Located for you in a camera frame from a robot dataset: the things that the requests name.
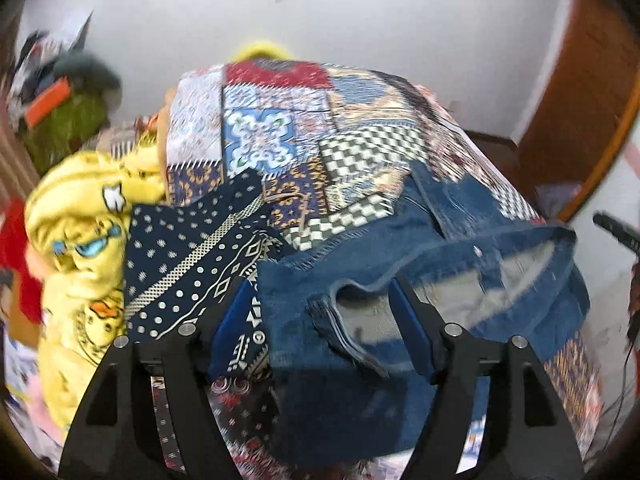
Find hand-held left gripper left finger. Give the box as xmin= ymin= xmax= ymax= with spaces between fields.
xmin=57 ymin=277 xmax=261 ymax=480

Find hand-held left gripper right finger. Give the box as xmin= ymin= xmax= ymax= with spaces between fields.
xmin=389 ymin=276 xmax=586 ymax=480

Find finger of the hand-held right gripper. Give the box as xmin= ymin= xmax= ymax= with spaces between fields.
xmin=592 ymin=212 xmax=640 ymax=257

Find blue denim jeans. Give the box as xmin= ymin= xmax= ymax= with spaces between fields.
xmin=257 ymin=160 xmax=592 ymax=466

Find navy dotted patterned cloth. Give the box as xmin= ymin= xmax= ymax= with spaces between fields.
xmin=122 ymin=169 xmax=296 ymax=381

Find brown wooden door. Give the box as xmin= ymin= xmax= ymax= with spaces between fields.
xmin=515 ymin=0 xmax=640 ymax=223

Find floral bed sheet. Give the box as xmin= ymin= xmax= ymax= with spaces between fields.
xmin=2 ymin=335 xmax=416 ymax=480

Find patchwork blanket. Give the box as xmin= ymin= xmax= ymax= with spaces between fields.
xmin=162 ymin=57 xmax=606 ymax=461

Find yellow cartoon print cloth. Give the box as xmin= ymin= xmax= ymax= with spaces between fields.
xmin=24 ymin=110 xmax=171 ymax=431

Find red cloth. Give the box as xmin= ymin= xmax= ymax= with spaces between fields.
xmin=0 ymin=200 xmax=42 ymax=323

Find green patterned cloth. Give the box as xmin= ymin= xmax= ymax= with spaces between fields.
xmin=25 ymin=95 xmax=112 ymax=175

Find yellow round object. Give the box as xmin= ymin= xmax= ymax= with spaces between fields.
xmin=234 ymin=37 xmax=294 ymax=64

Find striped curtain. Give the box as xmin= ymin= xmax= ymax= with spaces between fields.
xmin=0 ymin=105 xmax=42 ymax=203

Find grey green cushion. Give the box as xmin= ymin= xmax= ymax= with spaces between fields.
xmin=52 ymin=52 xmax=124 ymax=102

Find orange box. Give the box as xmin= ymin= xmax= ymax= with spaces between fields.
xmin=24 ymin=77 xmax=71 ymax=128

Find pile of clutter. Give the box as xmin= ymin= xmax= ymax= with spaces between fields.
xmin=5 ymin=10 xmax=96 ymax=111

